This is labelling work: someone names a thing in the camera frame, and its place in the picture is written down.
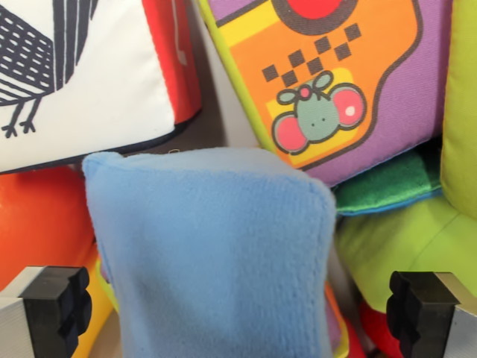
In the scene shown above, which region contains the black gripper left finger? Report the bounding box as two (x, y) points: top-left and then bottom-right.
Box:
(0, 265), (93, 358)

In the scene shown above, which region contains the orange rubber ball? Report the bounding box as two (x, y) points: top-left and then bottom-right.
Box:
(0, 166), (98, 292)

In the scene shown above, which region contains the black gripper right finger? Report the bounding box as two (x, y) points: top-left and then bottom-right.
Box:
(385, 271), (477, 358)

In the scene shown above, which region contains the green felt flap blue edge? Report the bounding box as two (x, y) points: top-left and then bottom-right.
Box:
(331, 148), (444, 218)

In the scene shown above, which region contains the large red rubber apple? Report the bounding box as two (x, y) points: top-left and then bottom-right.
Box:
(348, 300), (407, 358)

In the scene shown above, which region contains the light blue plush block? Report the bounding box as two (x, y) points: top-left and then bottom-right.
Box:
(81, 147), (338, 358)

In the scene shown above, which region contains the white cube with bird print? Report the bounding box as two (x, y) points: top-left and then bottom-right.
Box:
(0, 0), (204, 175)

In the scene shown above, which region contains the lime green fabric triangle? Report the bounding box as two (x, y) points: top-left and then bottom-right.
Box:
(333, 193), (477, 314)

